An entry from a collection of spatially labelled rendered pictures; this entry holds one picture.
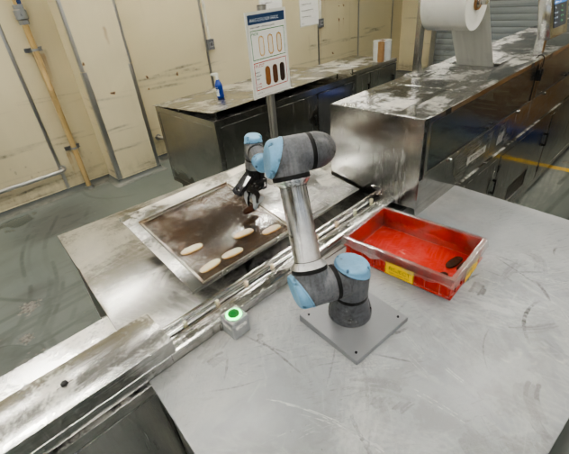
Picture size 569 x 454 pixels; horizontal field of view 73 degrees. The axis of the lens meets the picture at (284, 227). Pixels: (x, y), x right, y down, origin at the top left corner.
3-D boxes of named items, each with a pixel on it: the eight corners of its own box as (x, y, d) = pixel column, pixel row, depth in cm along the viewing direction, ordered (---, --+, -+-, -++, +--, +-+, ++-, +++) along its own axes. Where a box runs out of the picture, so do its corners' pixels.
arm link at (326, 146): (347, 123, 114) (296, 137, 160) (313, 130, 111) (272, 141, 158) (353, 162, 116) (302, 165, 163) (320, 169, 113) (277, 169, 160)
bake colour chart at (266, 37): (255, 100, 225) (244, 13, 200) (254, 100, 225) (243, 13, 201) (291, 87, 244) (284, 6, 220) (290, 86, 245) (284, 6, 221)
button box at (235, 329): (236, 349, 132) (230, 326, 126) (222, 337, 137) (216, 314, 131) (253, 335, 137) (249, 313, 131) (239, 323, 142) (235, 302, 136)
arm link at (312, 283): (346, 304, 119) (313, 128, 111) (302, 317, 115) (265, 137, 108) (330, 294, 131) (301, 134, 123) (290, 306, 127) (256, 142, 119)
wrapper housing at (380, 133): (419, 218, 186) (430, 120, 160) (331, 188, 220) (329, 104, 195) (619, 57, 431) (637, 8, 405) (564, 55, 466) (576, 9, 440)
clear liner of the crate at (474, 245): (451, 304, 136) (456, 283, 131) (339, 255, 166) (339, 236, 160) (486, 258, 156) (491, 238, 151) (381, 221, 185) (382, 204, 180)
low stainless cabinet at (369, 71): (341, 138, 520) (341, 77, 477) (297, 127, 574) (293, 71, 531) (394, 113, 592) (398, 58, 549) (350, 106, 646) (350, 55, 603)
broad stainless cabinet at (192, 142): (232, 222, 356) (212, 113, 301) (175, 192, 422) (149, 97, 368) (357, 156, 463) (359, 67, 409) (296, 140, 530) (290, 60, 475)
